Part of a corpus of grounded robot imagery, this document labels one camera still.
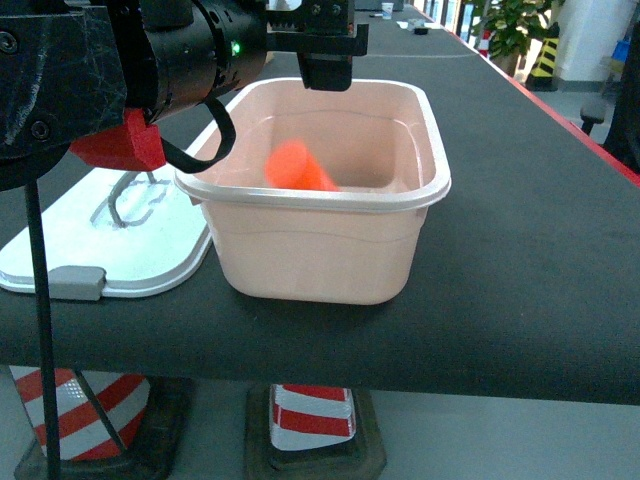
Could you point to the black table mat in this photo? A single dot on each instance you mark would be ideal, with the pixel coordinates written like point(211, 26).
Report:
point(525, 281)

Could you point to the yellow black striped bollard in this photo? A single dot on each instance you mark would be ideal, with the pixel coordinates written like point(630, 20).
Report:
point(541, 75)

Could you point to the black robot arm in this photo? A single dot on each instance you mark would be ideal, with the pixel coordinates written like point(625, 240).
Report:
point(93, 78)

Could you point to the black office chair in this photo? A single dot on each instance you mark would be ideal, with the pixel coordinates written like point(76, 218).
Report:
point(622, 140)

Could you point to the potted green plant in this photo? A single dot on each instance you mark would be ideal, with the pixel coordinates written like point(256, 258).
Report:
point(512, 26)

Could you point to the red white cone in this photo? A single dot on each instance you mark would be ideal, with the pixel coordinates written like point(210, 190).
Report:
point(311, 432)
point(119, 426)

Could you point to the white box lid grey handle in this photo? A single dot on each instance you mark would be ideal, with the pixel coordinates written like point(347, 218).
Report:
point(122, 234)

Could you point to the pink plastic storage box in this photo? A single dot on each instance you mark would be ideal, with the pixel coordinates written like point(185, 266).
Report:
point(378, 141)

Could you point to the red white cone left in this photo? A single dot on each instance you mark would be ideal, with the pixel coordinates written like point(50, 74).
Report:
point(119, 426)

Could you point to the white paper cup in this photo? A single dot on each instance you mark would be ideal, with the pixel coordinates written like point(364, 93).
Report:
point(387, 9)

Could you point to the red white cone centre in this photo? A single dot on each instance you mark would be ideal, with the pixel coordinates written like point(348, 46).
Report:
point(311, 432)

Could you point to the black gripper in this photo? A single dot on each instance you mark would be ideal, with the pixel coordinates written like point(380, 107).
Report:
point(325, 38)

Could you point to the orange cylindrical capacitor 4680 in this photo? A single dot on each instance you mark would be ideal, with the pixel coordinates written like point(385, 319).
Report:
point(291, 165)

